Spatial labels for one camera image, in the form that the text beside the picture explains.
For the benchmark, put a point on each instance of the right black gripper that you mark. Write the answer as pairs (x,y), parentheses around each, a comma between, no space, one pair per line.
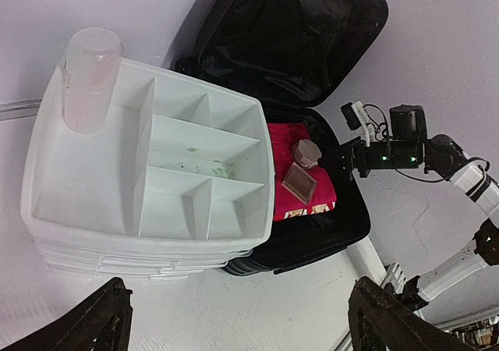
(352,157)

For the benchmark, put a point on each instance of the octagonal beige powder jar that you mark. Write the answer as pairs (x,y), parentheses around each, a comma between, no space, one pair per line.
(306,154)

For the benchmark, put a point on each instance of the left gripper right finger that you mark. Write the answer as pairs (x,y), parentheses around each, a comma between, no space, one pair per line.
(377,321)

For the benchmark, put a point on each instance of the black ribbed hard-shell suitcase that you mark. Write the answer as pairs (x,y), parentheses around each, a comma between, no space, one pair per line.
(291,55)

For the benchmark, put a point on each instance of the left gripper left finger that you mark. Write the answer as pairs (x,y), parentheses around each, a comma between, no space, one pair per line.
(100,322)

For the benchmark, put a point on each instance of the white plastic drawer organizer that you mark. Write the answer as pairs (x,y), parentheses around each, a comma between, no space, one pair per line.
(179,180)

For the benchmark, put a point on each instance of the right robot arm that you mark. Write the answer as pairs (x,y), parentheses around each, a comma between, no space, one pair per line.
(435,210)

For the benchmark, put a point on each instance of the magenta folded cloth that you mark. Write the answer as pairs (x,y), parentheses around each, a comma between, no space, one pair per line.
(283,137)

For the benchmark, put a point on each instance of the red patterned folded garment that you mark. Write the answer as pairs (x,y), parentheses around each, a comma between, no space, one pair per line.
(304,211)

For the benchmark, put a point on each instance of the square bronze compact case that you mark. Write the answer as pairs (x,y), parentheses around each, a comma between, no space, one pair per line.
(299,183)

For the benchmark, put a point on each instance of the translucent pink cylindrical container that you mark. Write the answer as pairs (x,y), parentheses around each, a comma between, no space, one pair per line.
(90,69)

